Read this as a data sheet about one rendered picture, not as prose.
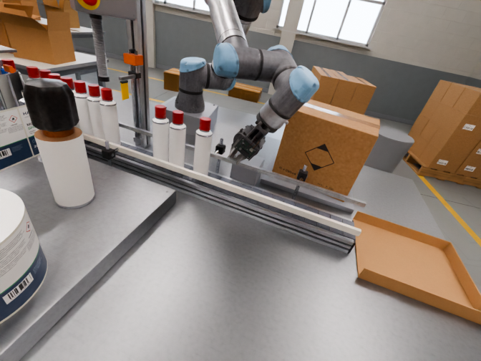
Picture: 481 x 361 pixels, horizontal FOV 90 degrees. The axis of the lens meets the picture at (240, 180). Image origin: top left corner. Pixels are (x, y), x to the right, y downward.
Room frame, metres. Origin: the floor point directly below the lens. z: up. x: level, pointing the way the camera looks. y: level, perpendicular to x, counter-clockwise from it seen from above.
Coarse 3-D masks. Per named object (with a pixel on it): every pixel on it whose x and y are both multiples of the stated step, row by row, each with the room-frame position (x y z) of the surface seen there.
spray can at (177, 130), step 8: (176, 112) 0.69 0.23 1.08; (176, 120) 0.68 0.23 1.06; (176, 128) 0.68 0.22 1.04; (184, 128) 0.69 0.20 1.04; (176, 136) 0.68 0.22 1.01; (184, 136) 0.69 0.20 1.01; (176, 144) 0.68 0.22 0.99; (184, 144) 0.70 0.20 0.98; (176, 152) 0.68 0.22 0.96; (184, 152) 0.70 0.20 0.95; (176, 160) 0.68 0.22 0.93; (184, 160) 0.70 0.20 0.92
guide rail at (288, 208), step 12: (132, 156) 0.70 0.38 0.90; (144, 156) 0.69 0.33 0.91; (168, 168) 0.66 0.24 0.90; (180, 168) 0.65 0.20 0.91; (204, 180) 0.64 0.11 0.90; (216, 180) 0.63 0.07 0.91; (240, 192) 0.61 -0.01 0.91; (252, 192) 0.61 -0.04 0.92; (276, 204) 0.58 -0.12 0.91; (288, 204) 0.58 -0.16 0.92; (312, 216) 0.56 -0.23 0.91; (324, 216) 0.56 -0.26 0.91; (336, 228) 0.54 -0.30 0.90; (348, 228) 0.53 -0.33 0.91
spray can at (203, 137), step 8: (200, 120) 0.68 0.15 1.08; (208, 120) 0.68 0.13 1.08; (200, 128) 0.68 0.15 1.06; (208, 128) 0.68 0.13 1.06; (200, 136) 0.67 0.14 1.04; (208, 136) 0.67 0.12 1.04; (200, 144) 0.67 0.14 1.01; (208, 144) 0.68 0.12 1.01; (200, 152) 0.67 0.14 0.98; (208, 152) 0.68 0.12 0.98; (200, 160) 0.67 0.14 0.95; (208, 160) 0.68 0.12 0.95; (200, 168) 0.67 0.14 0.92
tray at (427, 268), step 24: (360, 216) 0.68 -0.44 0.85; (360, 240) 0.58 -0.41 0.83; (384, 240) 0.61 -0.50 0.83; (408, 240) 0.63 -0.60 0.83; (432, 240) 0.63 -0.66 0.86; (360, 264) 0.48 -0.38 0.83; (384, 264) 0.50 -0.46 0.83; (408, 264) 0.52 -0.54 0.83; (432, 264) 0.54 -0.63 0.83; (456, 264) 0.55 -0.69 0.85; (408, 288) 0.41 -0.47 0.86; (432, 288) 0.45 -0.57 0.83; (456, 288) 0.47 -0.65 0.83; (456, 312) 0.39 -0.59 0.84; (480, 312) 0.38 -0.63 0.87
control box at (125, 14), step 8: (72, 0) 0.79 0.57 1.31; (80, 0) 0.77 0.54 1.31; (104, 0) 0.82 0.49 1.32; (112, 0) 0.83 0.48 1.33; (120, 0) 0.85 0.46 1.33; (128, 0) 0.86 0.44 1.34; (72, 8) 0.81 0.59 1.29; (80, 8) 0.77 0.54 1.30; (88, 8) 0.79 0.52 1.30; (96, 8) 0.80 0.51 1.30; (104, 8) 0.81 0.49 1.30; (112, 8) 0.83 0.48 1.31; (120, 8) 0.85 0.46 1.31; (128, 8) 0.86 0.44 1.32; (112, 16) 0.84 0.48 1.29; (120, 16) 0.85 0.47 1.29; (128, 16) 0.86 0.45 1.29; (136, 16) 0.88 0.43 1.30
